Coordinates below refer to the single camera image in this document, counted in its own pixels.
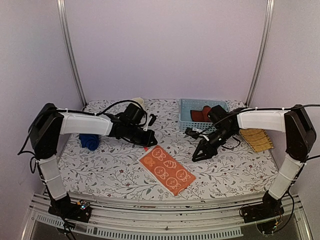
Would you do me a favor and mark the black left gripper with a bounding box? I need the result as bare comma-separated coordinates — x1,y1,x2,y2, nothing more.
126,124,159,148

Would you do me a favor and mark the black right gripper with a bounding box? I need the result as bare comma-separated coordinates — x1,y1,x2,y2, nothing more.
192,126,236,163

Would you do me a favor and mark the orange bunny pattern towel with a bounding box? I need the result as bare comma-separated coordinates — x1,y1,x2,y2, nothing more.
138,145,196,197

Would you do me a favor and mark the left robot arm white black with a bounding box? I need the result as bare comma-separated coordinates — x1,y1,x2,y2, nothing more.
28,100,158,217

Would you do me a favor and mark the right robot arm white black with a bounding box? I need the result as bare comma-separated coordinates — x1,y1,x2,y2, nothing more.
192,104,317,218

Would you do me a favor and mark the light blue plastic basket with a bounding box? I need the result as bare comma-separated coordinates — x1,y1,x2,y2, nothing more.
178,98,229,132

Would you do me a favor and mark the dark red rolled towel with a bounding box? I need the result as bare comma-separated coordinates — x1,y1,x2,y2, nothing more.
190,110,210,123

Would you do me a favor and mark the cream ceramic cup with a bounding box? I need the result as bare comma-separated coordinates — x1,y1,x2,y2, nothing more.
130,97,146,111

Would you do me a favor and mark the yellow bamboo tray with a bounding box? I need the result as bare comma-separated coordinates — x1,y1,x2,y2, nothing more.
239,128,274,153

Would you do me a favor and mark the blue towel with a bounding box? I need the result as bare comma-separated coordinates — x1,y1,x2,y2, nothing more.
79,134,100,151

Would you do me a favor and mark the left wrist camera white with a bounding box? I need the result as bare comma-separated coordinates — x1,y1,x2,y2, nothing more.
143,113,157,131

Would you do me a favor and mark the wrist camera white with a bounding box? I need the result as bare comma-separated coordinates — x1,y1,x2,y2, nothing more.
143,113,157,131
184,127,209,141

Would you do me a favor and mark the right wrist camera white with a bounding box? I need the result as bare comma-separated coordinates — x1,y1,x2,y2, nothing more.
184,127,209,141

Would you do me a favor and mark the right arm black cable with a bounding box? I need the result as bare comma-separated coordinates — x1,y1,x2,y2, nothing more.
197,103,320,161

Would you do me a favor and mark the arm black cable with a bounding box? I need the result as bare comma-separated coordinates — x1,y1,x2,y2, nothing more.
17,99,148,173
197,103,320,161

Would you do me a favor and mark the front aluminium rail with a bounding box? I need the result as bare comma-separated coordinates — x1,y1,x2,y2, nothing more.
22,192,313,240

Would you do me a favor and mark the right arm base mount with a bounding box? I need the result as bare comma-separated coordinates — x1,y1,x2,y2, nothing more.
239,198,285,223

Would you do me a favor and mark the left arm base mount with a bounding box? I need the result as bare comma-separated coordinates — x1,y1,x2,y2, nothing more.
48,195,92,223

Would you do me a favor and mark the right aluminium frame post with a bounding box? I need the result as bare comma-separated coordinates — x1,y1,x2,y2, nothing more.
245,0,275,107

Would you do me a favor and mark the aluminium frame post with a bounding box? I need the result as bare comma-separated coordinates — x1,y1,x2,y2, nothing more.
245,0,275,107
56,0,87,107

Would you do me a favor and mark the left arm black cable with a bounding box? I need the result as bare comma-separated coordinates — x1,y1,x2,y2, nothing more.
17,99,148,173

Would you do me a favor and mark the left aluminium frame post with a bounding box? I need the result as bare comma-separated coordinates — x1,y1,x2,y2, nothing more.
56,0,87,107

